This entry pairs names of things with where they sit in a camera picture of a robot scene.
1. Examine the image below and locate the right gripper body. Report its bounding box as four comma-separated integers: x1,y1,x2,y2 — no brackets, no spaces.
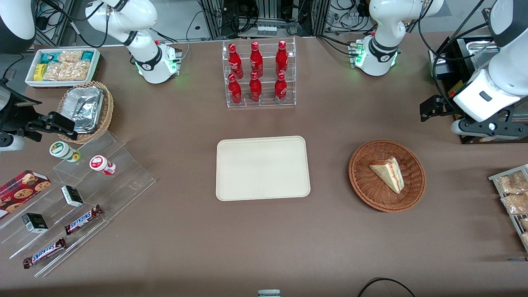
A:
0,82,26,133

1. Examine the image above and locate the triangular sandwich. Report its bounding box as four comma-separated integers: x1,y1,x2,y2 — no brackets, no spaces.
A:
369,157,405,194

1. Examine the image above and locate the aluminium foil tray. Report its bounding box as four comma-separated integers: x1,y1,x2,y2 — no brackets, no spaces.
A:
63,87,104,134

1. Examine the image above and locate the light wicker basket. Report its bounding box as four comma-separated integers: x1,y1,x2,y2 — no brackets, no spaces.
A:
57,81,114,144

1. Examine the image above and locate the brown wicker basket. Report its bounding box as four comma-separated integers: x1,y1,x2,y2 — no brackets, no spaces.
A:
349,139,426,213

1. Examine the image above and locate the beige rectangular tray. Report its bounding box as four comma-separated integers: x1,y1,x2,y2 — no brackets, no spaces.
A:
216,136,311,202

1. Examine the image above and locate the black food warmer machine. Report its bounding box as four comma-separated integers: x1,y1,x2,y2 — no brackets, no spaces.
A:
428,35,528,145

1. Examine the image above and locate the green capped yogurt bottle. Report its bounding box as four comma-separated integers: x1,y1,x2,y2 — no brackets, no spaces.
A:
49,141,81,163

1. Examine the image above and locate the steel warmer pan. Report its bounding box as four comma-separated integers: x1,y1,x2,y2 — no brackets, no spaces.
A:
462,37,495,68

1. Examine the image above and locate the large clear cracker bag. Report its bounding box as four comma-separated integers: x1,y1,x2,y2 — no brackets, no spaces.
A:
43,61,90,81

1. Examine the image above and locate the red capped yogurt bottle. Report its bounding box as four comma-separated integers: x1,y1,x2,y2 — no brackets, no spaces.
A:
90,155,117,176

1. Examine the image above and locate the red cookie box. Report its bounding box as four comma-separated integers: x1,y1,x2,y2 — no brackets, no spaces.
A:
0,170,52,220

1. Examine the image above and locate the white snack bin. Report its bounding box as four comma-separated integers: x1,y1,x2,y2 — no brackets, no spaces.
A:
25,48,101,88

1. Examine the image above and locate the small clear cracker bag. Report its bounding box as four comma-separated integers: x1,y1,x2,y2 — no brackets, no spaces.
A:
58,50,83,63

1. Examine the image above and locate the small black box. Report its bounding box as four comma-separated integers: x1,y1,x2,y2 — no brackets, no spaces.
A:
21,213,49,234
61,185,84,207

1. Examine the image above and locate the clear acrylic stepped display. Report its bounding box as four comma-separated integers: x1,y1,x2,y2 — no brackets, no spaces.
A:
0,131,156,278

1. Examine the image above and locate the snickers chocolate bar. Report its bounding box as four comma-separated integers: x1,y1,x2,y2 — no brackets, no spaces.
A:
23,237,67,269
64,205,104,236

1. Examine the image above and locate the red cola bottle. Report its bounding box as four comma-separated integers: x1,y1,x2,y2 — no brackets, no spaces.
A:
228,74,243,105
249,72,263,103
274,72,288,104
276,40,289,76
228,43,244,79
250,42,264,78

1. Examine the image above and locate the clear acrylic bottle rack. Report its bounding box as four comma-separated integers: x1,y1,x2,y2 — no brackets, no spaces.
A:
222,37,297,108

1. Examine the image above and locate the grey wire rack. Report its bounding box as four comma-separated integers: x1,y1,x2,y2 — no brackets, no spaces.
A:
488,164,528,253

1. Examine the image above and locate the black cable loop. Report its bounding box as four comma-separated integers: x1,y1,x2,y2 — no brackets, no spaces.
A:
357,278,417,297

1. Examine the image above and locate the aluminium frame rack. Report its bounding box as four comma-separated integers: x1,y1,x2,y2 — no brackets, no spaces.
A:
198,0,330,40

